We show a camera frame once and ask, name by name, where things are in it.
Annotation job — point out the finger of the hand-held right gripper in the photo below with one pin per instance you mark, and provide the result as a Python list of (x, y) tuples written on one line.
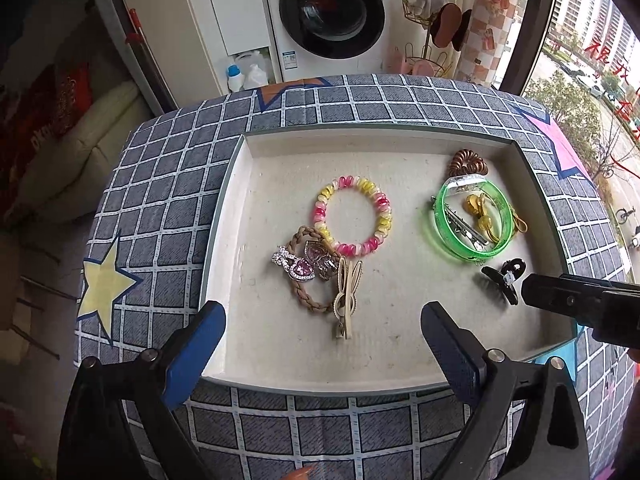
[(565, 300)]

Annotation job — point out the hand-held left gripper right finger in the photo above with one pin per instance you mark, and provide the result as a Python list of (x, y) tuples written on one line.
[(450, 355)]

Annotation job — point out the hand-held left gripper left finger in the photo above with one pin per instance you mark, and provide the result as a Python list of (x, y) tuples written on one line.
[(195, 355)]

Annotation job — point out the black claw hair clip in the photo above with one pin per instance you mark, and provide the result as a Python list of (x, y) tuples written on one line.
[(505, 285)]

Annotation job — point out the shallow cardboard tray box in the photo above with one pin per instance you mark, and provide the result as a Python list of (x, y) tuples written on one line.
[(280, 320)]

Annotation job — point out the beige bunny hair clip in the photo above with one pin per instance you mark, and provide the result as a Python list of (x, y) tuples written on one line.
[(345, 320)]

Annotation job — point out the silver star hair clip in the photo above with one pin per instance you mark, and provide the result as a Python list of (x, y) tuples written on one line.
[(470, 232)]

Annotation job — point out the beige braided hair band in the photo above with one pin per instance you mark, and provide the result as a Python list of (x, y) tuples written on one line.
[(300, 292)]

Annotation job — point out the green translucent bangle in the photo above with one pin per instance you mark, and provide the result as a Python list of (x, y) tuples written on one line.
[(435, 225)]

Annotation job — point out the pink rhinestone heart clip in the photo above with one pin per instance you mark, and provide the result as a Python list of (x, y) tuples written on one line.
[(299, 267)]

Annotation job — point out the clear plastic hair clip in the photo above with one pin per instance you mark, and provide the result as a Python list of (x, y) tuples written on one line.
[(465, 182)]

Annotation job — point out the pink heart crystal hair clip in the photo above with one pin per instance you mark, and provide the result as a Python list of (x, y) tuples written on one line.
[(316, 255)]

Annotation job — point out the person's left hand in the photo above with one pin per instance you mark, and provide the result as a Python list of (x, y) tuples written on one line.
[(297, 474)]

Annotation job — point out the grid star printed tablecloth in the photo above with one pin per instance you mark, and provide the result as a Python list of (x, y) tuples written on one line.
[(165, 200)]

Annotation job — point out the outdoor tree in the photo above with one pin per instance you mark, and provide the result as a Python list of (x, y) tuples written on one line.
[(565, 110)]

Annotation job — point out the cream cushion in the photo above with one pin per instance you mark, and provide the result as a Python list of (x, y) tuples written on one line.
[(85, 160)]

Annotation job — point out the blue capped white bottle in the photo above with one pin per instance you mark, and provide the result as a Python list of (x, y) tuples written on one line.
[(234, 80)]

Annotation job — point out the red cushion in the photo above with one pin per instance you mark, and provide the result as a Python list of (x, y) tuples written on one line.
[(45, 115)]

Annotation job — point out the white detergent jug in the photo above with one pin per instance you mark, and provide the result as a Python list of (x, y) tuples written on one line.
[(256, 72)]

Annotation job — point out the brown slippers pair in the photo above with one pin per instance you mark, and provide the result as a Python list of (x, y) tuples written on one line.
[(447, 25)]

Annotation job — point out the white cabinet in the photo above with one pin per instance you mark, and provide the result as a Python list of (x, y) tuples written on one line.
[(190, 20)]

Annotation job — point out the white washing machine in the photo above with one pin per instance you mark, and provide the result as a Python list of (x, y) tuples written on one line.
[(330, 10)]

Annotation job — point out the dark window frame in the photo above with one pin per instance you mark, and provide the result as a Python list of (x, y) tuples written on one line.
[(530, 25)]

